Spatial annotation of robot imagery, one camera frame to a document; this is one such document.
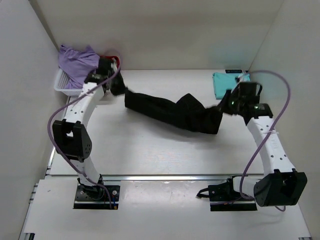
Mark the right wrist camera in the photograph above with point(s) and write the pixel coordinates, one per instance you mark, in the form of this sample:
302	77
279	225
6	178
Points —
247	91

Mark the black label plate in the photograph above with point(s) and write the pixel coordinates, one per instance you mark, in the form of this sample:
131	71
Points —
233	71

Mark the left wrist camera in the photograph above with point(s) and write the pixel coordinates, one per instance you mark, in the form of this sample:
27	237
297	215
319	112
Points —
106	67

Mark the red t shirt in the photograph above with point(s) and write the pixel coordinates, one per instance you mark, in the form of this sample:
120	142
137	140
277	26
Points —
112	57

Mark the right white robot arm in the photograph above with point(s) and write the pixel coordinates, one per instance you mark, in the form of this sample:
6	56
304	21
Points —
282	184

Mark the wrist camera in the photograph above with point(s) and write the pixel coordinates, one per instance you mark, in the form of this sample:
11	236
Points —
247	91
106	67

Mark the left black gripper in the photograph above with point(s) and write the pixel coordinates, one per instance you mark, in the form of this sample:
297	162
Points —
122	89

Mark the folded teal t shirt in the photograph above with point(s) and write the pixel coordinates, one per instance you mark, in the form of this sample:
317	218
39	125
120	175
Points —
223	82

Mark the black t shirt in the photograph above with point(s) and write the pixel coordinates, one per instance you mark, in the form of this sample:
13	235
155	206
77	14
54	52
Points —
187	113

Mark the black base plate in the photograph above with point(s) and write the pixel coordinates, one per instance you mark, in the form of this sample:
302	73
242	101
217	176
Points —
223	198
92	199

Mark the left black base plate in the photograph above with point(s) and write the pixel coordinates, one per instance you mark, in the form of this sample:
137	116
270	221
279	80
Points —
92	199

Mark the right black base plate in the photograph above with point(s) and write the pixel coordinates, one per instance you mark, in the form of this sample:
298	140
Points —
223	198

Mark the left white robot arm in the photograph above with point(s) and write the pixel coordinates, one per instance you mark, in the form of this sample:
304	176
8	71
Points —
70	135

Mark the purple t shirt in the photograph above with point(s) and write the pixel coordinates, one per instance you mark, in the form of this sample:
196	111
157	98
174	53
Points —
77	64

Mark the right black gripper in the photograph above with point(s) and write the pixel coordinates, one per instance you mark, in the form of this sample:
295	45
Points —
229	93

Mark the white plastic basket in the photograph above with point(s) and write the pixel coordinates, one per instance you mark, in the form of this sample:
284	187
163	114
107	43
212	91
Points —
61	82

